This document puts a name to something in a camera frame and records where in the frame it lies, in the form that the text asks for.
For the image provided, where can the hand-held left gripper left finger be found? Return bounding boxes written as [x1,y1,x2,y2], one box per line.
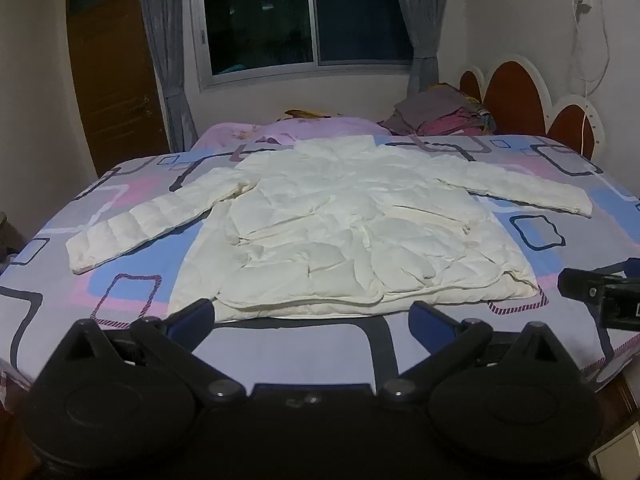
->
[50,298,247,407]

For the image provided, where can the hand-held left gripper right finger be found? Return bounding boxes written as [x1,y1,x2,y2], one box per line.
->
[377,301,581,407]

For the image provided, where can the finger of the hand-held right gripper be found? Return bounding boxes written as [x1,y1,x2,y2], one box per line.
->
[557,267,626,306]

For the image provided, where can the white puffer jacket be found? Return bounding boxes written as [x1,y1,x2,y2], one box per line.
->
[66,135,593,322]

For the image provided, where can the pile of folded clothes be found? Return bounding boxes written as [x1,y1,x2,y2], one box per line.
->
[377,82,496,137]

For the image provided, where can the patterned bed sheet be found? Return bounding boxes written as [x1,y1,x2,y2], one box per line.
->
[0,132,640,406]

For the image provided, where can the pink blanket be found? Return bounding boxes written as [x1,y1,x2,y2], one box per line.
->
[192,116,391,153]

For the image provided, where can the yellow printed cloth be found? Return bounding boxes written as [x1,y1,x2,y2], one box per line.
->
[285,108,346,121]

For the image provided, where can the brown wooden door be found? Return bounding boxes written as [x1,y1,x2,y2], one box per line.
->
[65,0,171,177]

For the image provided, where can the sliding glass window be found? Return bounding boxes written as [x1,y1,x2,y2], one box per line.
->
[190,0,416,92]

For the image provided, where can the white cable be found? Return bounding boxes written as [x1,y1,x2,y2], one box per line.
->
[570,10,611,156]

